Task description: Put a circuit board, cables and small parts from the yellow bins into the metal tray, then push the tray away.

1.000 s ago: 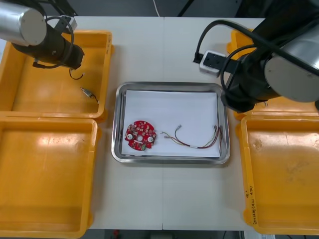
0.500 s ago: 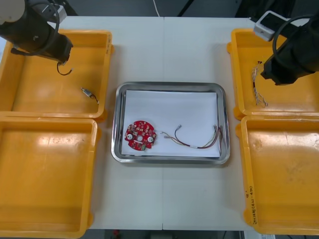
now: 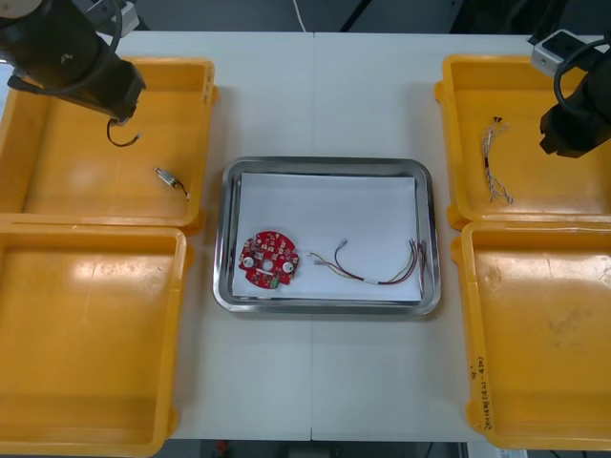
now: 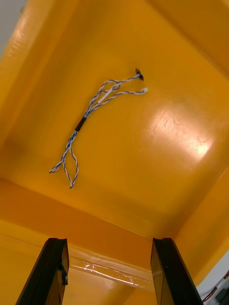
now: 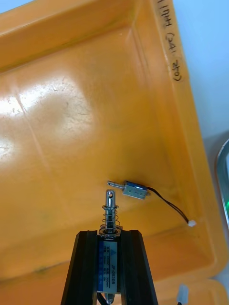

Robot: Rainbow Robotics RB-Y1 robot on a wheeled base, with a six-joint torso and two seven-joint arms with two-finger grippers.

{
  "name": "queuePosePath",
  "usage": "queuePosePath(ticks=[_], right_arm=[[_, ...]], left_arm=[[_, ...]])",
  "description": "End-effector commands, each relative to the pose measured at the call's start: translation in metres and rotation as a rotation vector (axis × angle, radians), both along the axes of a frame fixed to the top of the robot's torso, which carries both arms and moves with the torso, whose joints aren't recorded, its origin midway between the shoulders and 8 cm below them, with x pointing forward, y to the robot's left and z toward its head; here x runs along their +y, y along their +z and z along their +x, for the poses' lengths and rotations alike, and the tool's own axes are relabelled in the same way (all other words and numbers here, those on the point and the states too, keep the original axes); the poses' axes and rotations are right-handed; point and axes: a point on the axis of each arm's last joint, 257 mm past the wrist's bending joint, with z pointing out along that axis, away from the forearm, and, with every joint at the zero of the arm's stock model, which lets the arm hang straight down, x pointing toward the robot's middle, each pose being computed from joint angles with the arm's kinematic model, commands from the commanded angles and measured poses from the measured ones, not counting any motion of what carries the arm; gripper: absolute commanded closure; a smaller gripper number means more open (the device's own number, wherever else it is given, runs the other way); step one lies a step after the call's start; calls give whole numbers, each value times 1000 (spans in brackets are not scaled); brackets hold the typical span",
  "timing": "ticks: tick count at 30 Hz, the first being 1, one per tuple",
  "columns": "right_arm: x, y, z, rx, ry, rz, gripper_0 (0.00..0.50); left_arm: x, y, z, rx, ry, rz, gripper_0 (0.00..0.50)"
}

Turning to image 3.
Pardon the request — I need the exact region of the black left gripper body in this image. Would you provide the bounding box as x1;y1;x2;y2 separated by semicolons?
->
56;45;147;127

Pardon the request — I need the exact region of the steel tray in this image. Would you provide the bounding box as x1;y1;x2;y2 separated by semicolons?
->
211;156;443;317

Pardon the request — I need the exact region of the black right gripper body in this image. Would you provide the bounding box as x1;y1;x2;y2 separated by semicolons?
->
538;64;611;159

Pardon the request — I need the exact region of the round red circuit board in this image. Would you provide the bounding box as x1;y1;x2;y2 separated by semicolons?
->
239;229;303;291

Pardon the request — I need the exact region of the blue-white twisted wire harness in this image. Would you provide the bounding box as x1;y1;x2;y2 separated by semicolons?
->
479;115;513;207

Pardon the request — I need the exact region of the yellow-orange plastic bin with handwriting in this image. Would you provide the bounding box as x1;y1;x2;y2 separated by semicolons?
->
450;219;611;452

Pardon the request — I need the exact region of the red green-yellow wire harness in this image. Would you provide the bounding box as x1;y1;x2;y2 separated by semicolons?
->
305;237;432;288

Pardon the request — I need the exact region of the white paper sheet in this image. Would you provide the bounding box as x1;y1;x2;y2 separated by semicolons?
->
230;172;429;303

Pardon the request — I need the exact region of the small metal solenoid with cable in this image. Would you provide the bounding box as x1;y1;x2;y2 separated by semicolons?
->
152;166;192;202
106;115;144;148

